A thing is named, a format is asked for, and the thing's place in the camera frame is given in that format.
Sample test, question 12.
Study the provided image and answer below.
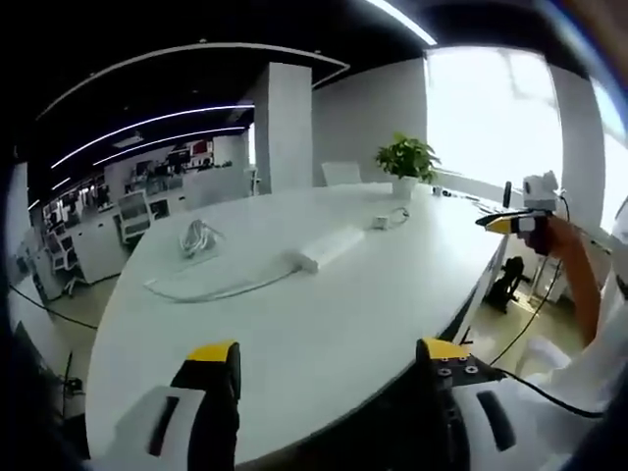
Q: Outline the black floor cable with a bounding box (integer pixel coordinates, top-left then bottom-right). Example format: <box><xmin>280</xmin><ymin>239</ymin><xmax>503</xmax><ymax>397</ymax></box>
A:
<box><xmin>8</xmin><ymin>283</ymin><xmax>99</xmax><ymax>332</ymax></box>

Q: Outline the white power strip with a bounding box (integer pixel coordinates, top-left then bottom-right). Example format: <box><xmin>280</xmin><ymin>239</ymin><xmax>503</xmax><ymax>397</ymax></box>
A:
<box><xmin>292</xmin><ymin>226</ymin><xmax>366</xmax><ymax>272</ymax></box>

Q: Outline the white mesh office chair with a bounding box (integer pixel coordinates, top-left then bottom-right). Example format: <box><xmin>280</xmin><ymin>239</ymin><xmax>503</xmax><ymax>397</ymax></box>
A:
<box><xmin>116</xmin><ymin>191</ymin><xmax>153</xmax><ymax>244</ymax></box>
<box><xmin>44</xmin><ymin>231</ymin><xmax>79</xmax><ymax>297</ymax></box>

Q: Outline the white pillar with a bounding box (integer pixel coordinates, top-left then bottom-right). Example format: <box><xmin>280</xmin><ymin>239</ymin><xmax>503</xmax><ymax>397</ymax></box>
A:
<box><xmin>252</xmin><ymin>61</ymin><xmax>315</xmax><ymax>196</ymax></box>

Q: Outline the white office desk row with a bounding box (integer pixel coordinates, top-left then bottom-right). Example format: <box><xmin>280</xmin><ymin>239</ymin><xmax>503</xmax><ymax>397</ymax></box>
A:
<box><xmin>28</xmin><ymin>195</ymin><xmax>148</xmax><ymax>301</ymax></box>

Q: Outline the coiled white cable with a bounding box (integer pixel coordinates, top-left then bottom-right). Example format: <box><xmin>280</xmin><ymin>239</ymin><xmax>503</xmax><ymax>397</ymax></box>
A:
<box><xmin>178</xmin><ymin>219</ymin><xmax>226</xmax><ymax>260</ymax></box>

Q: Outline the green potted plant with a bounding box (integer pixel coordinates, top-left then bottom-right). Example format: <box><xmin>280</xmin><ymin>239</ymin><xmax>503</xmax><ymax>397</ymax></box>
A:
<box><xmin>374</xmin><ymin>131</ymin><xmax>442</xmax><ymax>199</ymax></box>

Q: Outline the black office chair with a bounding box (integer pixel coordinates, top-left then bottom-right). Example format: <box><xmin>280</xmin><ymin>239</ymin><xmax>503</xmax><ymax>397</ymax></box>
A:
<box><xmin>484</xmin><ymin>255</ymin><xmax>532</xmax><ymax>314</ymax></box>

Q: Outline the person's white clothing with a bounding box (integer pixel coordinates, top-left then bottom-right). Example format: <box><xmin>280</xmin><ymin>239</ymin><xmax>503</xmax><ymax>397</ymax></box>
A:
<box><xmin>517</xmin><ymin>195</ymin><xmax>628</xmax><ymax>471</ymax></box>

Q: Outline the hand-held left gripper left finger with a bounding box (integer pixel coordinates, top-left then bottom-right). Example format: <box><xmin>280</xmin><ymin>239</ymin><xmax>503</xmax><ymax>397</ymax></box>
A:
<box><xmin>90</xmin><ymin>339</ymin><xmax>242</xmax><ymax>471</ymax></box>

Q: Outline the white charger cable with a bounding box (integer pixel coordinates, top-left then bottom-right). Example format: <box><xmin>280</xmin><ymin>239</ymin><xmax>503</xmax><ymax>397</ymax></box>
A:
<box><xmin>386</xmin><ymin>206</ymin><xmax>411</xmax><ymax>230</ymax></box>

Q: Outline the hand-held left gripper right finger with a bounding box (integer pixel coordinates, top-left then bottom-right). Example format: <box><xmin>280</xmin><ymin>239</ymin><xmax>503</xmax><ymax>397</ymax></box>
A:
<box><xmin>415</xmin><ymin>336</ymin><xmax>533</xmax><ymax>471</ymax></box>

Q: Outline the white power strip cable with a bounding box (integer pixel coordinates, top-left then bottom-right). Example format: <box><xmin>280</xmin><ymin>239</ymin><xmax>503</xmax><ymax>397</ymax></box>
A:
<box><xmin>142</xmin><ymin>258</ymin><xmax>301</xmax><ymax>304</ymax></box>

